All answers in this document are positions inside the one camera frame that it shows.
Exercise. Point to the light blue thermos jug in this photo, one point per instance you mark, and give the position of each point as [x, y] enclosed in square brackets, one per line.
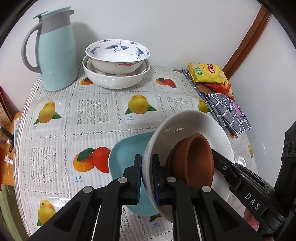
[55, 49]

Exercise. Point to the orange snack bag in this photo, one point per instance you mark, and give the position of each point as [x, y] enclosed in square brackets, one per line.
[222, 88]

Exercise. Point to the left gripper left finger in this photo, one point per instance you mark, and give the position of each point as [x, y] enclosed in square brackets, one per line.
[95, 214]

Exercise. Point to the middle red patterned bowl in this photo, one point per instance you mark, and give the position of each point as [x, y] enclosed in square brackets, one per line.
[115, 72]

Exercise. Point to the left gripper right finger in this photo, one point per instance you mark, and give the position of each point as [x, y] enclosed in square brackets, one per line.
[198, 214]

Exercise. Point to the right hand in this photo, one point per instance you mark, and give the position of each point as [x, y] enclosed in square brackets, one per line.
[249, 218]

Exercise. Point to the grey checked cloth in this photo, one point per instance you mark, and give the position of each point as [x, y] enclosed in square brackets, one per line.
[223, 109]

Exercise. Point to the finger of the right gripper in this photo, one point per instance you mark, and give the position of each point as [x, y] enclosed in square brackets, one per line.
[237, 175]

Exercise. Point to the small brown clay bowl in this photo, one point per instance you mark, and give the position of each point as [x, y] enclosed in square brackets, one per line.
[172, 153]
[193, 162]

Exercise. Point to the yellow chips bag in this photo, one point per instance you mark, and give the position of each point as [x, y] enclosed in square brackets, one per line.
[207, 73]

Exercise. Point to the black small bottle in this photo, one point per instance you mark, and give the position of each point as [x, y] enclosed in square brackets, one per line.
[9, 138]

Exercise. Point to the large white porcelain bowl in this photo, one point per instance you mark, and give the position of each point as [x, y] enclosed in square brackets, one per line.
[115, 82]

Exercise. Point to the wooden side table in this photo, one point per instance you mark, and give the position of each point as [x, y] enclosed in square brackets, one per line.
[7, 170]

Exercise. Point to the blue patterned porcelain bowl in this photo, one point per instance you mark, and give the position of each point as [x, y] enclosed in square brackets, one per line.
[116, 54]

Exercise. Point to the brown wooden door frame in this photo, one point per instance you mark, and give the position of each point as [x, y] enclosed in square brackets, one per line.
[248, 42]

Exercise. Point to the fruit print tablecloth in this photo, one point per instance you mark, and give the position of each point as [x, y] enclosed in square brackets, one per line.
[56, 126]

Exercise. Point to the white ceramic bowl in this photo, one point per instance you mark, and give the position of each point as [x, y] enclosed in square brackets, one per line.
[175, 128]

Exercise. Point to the small white tube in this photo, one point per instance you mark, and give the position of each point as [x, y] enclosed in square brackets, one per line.
[8, 160]

